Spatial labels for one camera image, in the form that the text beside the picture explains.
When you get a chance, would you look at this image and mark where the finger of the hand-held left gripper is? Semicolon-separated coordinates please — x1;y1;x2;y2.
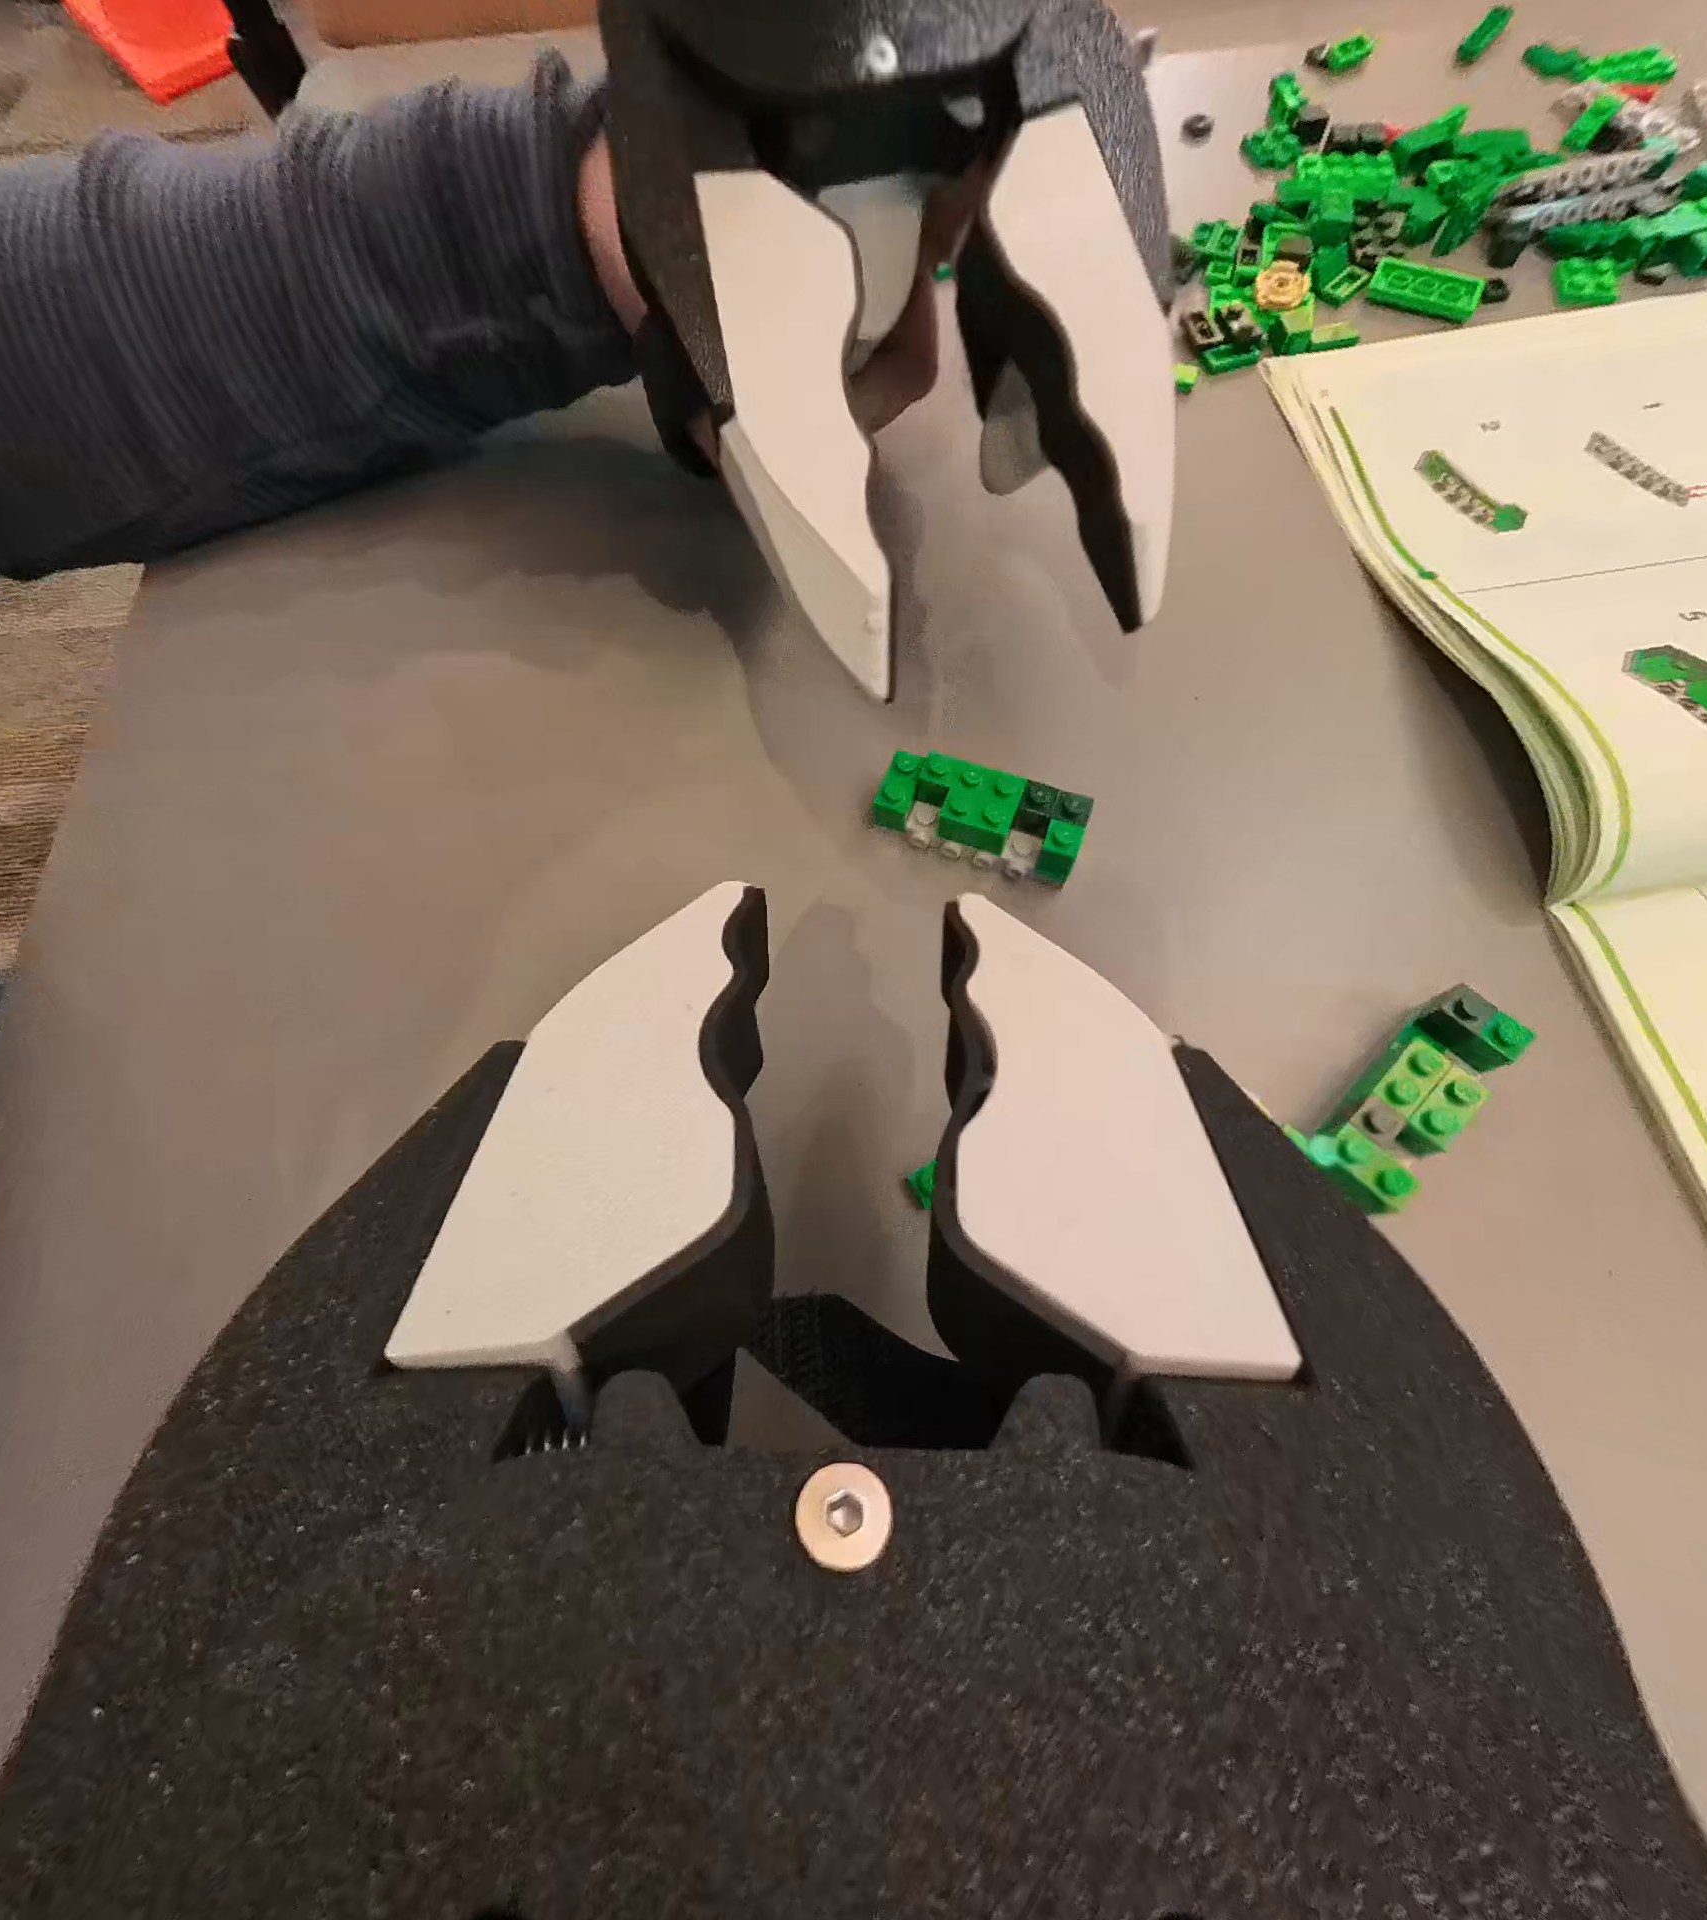
692;167;900;707
956;108;1182;636

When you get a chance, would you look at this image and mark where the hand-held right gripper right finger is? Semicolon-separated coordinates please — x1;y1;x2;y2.
926;893;1308;1463

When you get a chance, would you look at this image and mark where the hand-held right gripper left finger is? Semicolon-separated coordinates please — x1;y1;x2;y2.
386;882;778;1449

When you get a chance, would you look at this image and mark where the straight green brick assembly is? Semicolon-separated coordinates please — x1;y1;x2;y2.
872;750;1096;890

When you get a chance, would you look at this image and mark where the person's left forearm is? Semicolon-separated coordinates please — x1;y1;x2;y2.
0;51;646;601

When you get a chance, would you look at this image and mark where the person's left hand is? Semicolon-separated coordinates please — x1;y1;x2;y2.
848;282;958;440

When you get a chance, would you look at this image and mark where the curved green brick assembly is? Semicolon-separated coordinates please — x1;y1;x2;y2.
1280;982;1538;1218

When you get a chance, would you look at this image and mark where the pile of loose bricks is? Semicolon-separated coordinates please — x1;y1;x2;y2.
1168;0;1707;400

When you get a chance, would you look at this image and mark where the black chair leg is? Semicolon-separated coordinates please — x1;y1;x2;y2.
224;0;310;116

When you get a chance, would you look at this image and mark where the building instruction booklet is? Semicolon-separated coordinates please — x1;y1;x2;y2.
1262;274;1707;1420

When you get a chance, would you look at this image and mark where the orange plastic object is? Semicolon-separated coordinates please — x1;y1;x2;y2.
58;0;248;103

